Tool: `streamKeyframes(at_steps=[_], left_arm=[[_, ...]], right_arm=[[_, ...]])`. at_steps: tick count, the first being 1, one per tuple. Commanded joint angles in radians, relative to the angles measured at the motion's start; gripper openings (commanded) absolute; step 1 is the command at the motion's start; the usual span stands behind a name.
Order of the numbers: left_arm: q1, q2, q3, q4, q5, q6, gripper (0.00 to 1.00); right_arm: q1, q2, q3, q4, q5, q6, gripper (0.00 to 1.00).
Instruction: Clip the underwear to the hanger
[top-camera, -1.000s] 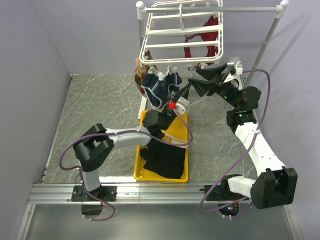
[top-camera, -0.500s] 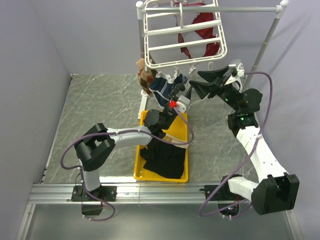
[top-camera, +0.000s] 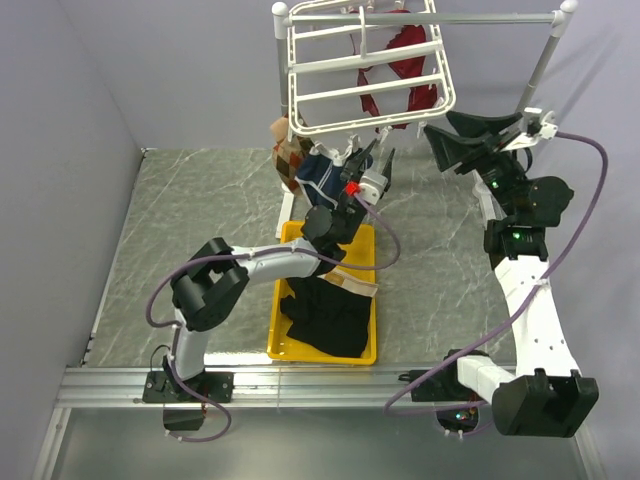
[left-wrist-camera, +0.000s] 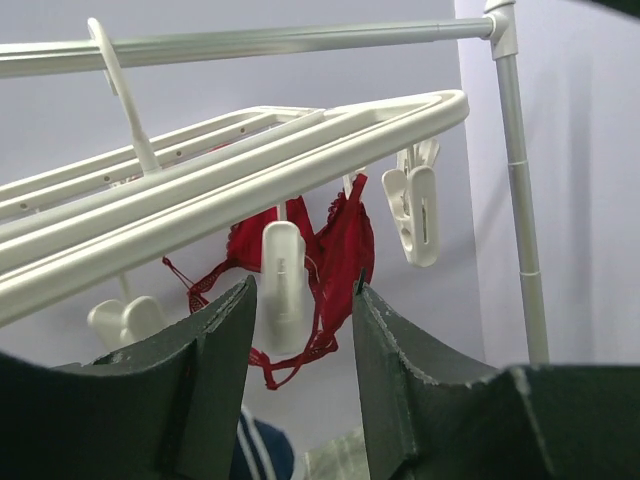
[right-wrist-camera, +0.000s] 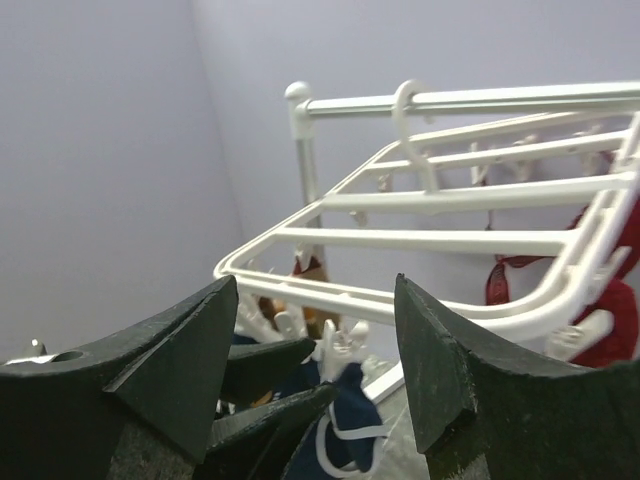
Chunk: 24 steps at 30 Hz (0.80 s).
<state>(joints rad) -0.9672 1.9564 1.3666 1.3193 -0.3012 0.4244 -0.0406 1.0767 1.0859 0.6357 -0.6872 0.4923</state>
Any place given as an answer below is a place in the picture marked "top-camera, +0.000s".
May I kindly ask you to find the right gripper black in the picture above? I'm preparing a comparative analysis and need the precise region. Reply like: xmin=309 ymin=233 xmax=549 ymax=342
xmin=423 ymin=110 xmax=528 ymax=221

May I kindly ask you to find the white clip hanger frame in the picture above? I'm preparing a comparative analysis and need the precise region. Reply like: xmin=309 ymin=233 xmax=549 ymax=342
xmin=283 ymin=1 xmax=457 ymax=136

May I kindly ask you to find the black underwear beige waistband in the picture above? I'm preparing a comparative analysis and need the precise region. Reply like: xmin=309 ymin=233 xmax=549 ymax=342
xmin=279 ymin=277 xmax=373 ymax=358

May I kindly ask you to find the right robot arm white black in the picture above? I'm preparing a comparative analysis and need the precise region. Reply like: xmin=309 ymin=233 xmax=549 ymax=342
xmin=424 ymin=109 xmax=599 ymax=438

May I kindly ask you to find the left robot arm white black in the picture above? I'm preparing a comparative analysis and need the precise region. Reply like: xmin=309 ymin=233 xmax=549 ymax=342
xmin=145 ymin=145 xmax=394 ymax=402

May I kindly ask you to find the navy blue underwear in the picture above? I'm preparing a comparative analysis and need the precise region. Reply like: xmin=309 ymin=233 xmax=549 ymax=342
xmin=294 ymin=145 xmax=373 ymax=210

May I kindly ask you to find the argyle brown sock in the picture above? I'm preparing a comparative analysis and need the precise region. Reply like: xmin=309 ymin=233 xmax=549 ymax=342
xmin=270 ymin=116 xmax=313 ymax=196

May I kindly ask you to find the yellow plastic tray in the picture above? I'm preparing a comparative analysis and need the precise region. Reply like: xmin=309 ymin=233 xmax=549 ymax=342
xmin=267 ymin=225 xmax=378 ymax=366

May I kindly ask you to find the red bra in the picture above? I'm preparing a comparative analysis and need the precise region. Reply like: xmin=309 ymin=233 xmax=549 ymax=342
xmin=356 ymin=25 xmax=438 ymax=117

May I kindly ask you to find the white drying rack stand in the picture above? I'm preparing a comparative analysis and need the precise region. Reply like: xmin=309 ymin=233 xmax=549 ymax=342
xmin=269 ymin=0 xmax=580 ymax=239

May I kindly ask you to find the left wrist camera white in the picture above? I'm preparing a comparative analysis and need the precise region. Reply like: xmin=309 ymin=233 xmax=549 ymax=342
xmin=345 ymin=170 xmax=390 ymax=205

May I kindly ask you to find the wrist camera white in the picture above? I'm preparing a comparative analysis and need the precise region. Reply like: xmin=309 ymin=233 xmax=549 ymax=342
xmin=345 ymin=170 xmax=390 ymax=205
xmin=502 ymin=107 xmax=559 ymax=151

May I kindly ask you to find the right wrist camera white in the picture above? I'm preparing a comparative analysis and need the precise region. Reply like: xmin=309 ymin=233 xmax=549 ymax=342
xmin=502 ymin=107 xmax=559 ymax=151

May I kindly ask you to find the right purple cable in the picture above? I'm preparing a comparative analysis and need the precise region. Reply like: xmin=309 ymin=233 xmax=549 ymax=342
xmin=383 ymin=130 xmax=611 ymax=437

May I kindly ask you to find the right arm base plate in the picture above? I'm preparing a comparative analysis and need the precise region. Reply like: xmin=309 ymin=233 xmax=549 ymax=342
xmin=411 ymin=371 xmax=479 ymax=436

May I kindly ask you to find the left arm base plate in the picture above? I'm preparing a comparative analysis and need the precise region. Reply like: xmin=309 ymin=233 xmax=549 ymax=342
xmin=142 ymin=370 xmax=234 ymax=432

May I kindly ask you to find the aluminium mounting rail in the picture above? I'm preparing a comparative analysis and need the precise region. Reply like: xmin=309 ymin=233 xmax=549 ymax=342
xmin=55 ymin=363 xmax=584 ymax=412

